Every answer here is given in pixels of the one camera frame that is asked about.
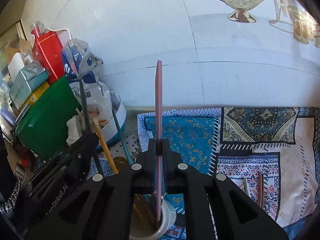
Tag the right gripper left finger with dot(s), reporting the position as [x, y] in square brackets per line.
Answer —
[101, 209]

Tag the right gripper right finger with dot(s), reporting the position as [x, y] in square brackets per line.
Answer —
[215, 207]

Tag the brown wooden chopstick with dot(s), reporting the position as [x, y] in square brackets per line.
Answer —
[246, 186]

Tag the teal chopstick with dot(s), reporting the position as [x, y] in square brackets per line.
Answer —
[127, 154]

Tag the dark green chopstick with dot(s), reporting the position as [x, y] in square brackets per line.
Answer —
[88, 125]

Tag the yellow wooden chopstick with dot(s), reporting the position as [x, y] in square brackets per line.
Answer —
[104, 146]

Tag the white ceramic utensil cup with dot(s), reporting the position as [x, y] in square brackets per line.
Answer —
[144, 224]

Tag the green metal box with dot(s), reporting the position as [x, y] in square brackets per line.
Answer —
[43, 129]

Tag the patchwork patterned table cloth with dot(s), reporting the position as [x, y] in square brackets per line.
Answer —
[241, 142]

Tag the white blue plastic bag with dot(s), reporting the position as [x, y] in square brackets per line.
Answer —
[84, 68]

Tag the teal tissue box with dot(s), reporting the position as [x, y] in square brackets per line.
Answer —
[28, 80]

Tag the red tin box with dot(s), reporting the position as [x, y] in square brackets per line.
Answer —
[47, 49]

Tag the red white cup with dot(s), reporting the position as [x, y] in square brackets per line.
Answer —
[37, 29]

